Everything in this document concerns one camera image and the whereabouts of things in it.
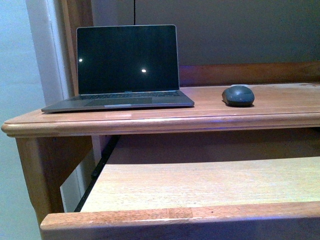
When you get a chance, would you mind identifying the black left drawer rail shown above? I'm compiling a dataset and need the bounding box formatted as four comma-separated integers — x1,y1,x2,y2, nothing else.
74,135,120,213

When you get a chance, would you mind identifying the dark grey computer mouse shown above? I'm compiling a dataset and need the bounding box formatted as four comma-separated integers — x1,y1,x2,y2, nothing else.
221,85,255,108

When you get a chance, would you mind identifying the wooden keyboard tray drawer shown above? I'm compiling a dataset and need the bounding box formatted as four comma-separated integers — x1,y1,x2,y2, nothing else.
39,129,320,240

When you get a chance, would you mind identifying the grey open laptop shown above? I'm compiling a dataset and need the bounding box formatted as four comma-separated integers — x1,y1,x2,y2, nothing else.
42,24,195,113

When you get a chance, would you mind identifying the wooden desk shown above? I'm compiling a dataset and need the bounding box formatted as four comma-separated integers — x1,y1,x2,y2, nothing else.
1,0,320,226

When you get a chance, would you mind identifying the white flat object on desk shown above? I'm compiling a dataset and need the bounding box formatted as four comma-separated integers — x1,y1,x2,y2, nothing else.
230,84,250,88

